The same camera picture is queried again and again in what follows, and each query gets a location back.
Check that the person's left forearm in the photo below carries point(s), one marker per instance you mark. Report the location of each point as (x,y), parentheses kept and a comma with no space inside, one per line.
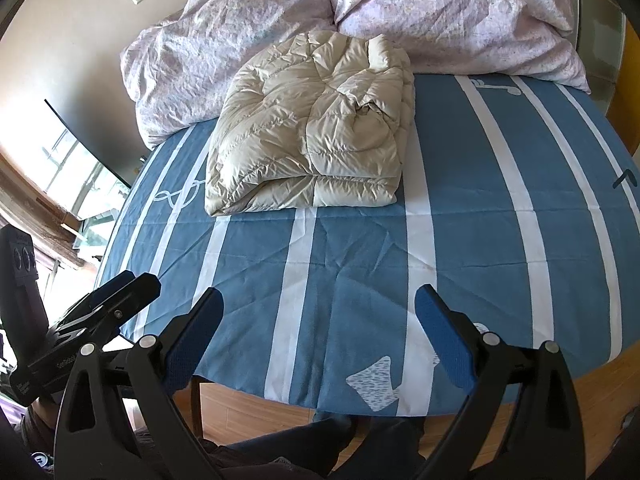
(40,420)

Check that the lilac crumpled quilt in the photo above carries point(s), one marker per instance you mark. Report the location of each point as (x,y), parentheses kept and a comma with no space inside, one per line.
(210,45)
(450,20)

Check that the brown wooden cabinet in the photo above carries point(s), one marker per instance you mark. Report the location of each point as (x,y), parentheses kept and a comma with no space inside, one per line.
(35,220)

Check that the blue striped bed sheet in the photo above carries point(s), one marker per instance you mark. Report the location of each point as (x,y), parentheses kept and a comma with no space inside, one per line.
(350,260)

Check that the person's leg in jeans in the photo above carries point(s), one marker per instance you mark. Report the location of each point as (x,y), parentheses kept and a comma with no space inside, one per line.
(395,447)
(300,447)

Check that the wooden wardrobe with glass doors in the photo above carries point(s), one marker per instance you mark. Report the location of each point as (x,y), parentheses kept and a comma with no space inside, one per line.
(630,85)

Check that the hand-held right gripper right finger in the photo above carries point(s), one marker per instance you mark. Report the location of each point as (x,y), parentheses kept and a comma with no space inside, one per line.
(445,340)

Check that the black flat screen television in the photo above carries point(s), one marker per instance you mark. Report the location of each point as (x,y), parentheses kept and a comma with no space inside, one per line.
(75,160)

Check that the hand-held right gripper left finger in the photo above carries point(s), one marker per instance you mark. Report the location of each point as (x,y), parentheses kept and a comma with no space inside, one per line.
(192,340)

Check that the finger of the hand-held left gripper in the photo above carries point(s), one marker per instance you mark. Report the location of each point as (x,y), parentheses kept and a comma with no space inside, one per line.
(132,300)
(105,287)

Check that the glass television stand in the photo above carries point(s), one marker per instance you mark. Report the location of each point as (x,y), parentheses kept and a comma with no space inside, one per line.
(90,232)

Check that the beige down jacket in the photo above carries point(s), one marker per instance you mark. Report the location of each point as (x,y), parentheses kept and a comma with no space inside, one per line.
(300,125)

